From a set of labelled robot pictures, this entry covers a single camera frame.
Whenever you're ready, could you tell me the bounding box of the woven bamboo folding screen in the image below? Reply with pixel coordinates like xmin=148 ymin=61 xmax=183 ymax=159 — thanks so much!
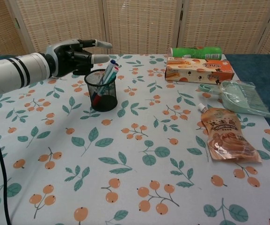
xmin=0 ymin=0 xmax=270 ymax=58

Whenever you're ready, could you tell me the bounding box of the floral leaf print tablecloth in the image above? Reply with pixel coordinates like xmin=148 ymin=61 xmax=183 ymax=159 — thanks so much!
xmin=0 ymin=54 xmax=270 ymax=225

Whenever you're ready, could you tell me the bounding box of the green mini broom dustpan set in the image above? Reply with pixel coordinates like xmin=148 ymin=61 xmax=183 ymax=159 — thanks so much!
xmin=197 ymin=80 xmax=270 ymax=120

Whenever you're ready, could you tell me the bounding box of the brown peanut butter pouch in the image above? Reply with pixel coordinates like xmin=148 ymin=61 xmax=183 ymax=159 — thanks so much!
xmin=197 ymin=103 xmax=262 ymax=164

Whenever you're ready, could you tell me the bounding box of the black-capped marker pen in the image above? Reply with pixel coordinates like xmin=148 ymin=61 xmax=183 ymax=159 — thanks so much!
xmin=101 ymin=61 xmax=120 ymax=84

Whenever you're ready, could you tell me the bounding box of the black mesh pen cup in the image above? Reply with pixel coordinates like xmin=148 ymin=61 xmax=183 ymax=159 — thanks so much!
xmin=84 ymin=69 xmax=118 ymax=112

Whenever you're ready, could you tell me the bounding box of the red-capped marker pen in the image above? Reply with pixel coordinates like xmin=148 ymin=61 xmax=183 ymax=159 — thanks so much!
xmin=92 ymin=66 xmax=120 ymax=106

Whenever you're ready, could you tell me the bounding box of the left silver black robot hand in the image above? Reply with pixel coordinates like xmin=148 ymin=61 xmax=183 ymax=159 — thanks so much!
xmin=45 ymin=39 xmax=113 ymax=78

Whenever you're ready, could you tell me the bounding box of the green chips can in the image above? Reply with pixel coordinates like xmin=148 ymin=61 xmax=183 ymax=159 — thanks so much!
xmin=168 ymin=46 xmax=223 ymax=60

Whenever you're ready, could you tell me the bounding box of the orange biscuit box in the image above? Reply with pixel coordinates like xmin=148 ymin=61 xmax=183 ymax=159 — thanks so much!
xmin=165 ymin=58 xmax=235 ymax=84

